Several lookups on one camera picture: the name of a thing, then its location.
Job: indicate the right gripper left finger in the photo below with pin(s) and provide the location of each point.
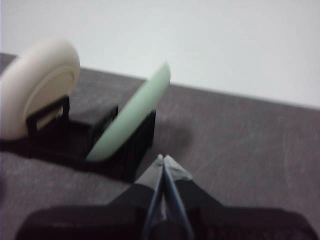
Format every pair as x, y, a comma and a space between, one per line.
112, 220

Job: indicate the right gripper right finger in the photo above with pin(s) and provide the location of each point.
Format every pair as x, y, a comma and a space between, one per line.
225, 222

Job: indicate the black plate rack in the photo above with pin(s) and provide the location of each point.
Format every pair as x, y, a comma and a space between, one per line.
67, 140

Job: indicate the pale green plate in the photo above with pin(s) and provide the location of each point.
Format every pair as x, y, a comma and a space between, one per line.
132, 112

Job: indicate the cream white plate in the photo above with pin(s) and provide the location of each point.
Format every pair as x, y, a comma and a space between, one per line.
32, 87

